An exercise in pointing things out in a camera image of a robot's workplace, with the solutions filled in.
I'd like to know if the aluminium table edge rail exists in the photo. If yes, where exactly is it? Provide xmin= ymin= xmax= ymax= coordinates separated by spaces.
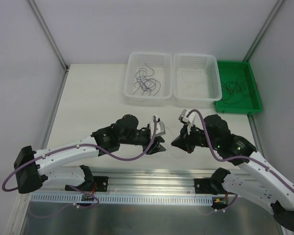
xmin=39 ymin=167 xmax=245 ymax=196

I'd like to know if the right white perforated basket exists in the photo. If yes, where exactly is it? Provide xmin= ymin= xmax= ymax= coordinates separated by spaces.
xmin=172 ymin=54 xmax=222 ymax=108

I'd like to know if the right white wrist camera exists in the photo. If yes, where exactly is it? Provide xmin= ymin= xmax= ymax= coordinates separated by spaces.
xmin=178 ymin=109 xmax=196 ymax=135

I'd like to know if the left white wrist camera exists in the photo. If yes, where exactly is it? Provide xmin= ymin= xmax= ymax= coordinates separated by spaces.
xmin=149 ymin=115 xmax=166 ymax=137

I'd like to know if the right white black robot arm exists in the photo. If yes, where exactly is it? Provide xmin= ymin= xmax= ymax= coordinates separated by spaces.
xmin=171 ymin=110 xmax=294 ymax=232

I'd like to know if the left white perforated basket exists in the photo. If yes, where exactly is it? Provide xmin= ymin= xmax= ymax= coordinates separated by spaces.
xmin=123 ymin=52 xmax=173 ymax=106

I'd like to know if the aluminium frame post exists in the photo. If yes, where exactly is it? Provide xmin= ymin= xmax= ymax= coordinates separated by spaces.
xmin=26 ymin=0 xmax=69 ymax=72
xmin=243 ymin=0 xmax=286 ymax=62

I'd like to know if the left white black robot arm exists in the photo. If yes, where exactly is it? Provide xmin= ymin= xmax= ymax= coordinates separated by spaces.
xmin=14 ymin=115 xmax=166 ymax=194

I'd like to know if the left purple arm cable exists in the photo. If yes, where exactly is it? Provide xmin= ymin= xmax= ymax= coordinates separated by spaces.
xmin=1 ymin=117 xmax=161 ymax=193

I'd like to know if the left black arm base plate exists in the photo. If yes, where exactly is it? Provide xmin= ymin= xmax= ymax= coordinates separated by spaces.
xmin=93 ymin=176 xmax=109 ymax=192

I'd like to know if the brown thin wire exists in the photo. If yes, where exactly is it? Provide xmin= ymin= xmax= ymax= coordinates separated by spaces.
xmin=225 ymin=75 xmax=247 ymax=95
xmin=221 ymin=82 xmax=245 ymax=105
xmin=235 ymin=75 xmax=257 ymax=98

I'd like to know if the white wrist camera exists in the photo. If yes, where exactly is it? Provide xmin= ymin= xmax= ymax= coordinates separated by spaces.
xmin=149 ymin=115 xmax=166 ymax=137
xmin=178 ymin=109 xmax=196 ymax=135

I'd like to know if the purple thin wire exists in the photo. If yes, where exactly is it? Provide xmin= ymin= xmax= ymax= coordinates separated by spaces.
xmin=132 ymin=63 xmax=157 ymax=96
xmin=135 ymin=68 xmax=162 ymax=96

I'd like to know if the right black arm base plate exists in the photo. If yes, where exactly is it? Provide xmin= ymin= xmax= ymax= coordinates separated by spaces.
xmin=194 ymin=178 xmax=211 ymax=194

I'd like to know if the white slotted cable duct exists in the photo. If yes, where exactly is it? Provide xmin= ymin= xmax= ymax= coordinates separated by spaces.
xmin=31 ymin=193 xmax=213 ymax=206

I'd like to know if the green plastic tray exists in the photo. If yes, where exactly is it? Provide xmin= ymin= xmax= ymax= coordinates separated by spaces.
xmin=215 ymin=61 xmax=263 ymax=115

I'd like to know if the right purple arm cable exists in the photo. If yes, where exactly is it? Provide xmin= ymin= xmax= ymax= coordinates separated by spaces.
xmin=187 ymin=109 xmax=294 ymax=209

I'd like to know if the aluminium frame post left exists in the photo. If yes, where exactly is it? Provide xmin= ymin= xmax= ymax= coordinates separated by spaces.
xmin=26 ymin=0 xmax=69 ymax=72

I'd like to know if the white perforated basket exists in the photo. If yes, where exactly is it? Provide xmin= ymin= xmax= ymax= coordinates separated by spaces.
xmin=123 ymin=52 xmax=173 ymax=106
xmin=172 ymin=54 xmax=222 ymax=108

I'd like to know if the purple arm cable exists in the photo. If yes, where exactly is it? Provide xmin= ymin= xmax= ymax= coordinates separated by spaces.
xmin=187 ymin=109 xmax=294 ymax=209
xmin=1 ymin=117 xmax=161 ymax=193

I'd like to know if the aluminium frame post right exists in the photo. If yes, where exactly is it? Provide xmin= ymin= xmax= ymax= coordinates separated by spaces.
xmin=243 ymin=0 xmax=286 ymax=62

